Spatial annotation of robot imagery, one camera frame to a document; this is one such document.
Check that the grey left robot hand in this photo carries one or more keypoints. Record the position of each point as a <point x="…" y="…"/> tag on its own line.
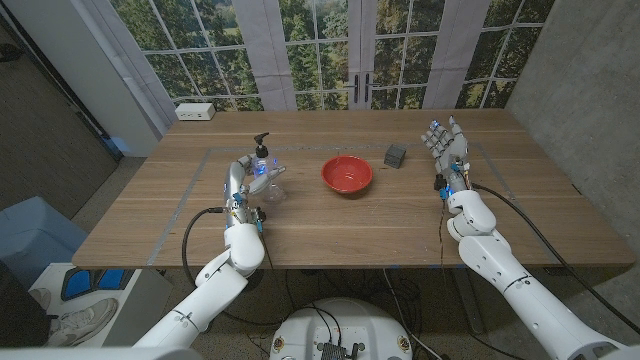
<point x="235" y="182"/>

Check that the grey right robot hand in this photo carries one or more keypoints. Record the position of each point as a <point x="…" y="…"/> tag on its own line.
<point x="452" y="147"/>

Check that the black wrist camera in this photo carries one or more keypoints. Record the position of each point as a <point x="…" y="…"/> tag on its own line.
<point x="260" y="216"/>
<point x="440" y="182"/>

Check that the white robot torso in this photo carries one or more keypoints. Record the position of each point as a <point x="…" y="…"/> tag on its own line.
<point x="100" y="354"/>

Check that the clear dispenser bottle black pump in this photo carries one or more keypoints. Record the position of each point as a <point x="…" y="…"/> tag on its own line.
<point x="274" y="192"/>

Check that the printed window forest backdrop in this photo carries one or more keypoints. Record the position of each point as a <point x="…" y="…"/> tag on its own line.
<point x="300" y="50"/>

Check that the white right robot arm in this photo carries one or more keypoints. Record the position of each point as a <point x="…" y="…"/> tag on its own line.
<point x="500" y="270"/>

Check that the person's dark trouser leg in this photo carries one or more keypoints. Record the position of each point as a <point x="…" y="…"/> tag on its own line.
<point x="20" y="310"/>

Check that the white power strip box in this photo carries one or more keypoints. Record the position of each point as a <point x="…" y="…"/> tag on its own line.
<point x="195" y="111"/>

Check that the white grey sneaker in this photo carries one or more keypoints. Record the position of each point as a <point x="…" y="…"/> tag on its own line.
<point x="85" y="320"/>

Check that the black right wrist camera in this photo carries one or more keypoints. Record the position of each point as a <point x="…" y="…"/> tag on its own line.
<point x="440" y="182"/>

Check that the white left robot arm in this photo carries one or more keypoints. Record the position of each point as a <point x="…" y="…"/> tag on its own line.
<point x="215" y="290"/>

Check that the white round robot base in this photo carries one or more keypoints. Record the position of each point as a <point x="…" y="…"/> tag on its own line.
<point x="345" y="320"/>

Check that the dark brown door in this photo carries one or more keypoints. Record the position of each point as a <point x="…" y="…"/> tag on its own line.
<point x="50" y="140"/>

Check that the dark grey block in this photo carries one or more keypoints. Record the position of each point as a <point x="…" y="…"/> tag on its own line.
<point x="395" y="156"/>

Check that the red bowl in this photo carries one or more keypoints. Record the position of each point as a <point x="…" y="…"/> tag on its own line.
<point x="347" y="174"/>

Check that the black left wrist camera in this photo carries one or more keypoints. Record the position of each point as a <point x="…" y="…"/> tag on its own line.
<point x="260" y="216"/>

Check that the white box with blue panels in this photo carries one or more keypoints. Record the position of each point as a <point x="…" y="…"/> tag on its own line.
<point x="145" y="305"/>

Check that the pale blue plastic bin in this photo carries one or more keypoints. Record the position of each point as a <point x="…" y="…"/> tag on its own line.
<point x="35" y="235"/>

